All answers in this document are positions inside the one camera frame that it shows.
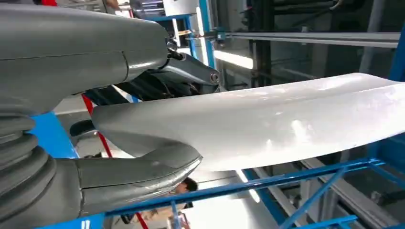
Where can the white curved plastic panel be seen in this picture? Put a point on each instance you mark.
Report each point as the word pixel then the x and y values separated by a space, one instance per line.
pixel 253 123

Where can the blue metal shelf rack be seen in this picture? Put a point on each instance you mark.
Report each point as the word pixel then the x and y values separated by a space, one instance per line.
pixel 50 136

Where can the person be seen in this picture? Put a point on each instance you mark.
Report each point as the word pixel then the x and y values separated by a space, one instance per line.
pixel 186 186

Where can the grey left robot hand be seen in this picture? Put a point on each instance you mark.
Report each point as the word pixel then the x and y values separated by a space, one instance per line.
pixel 79 57

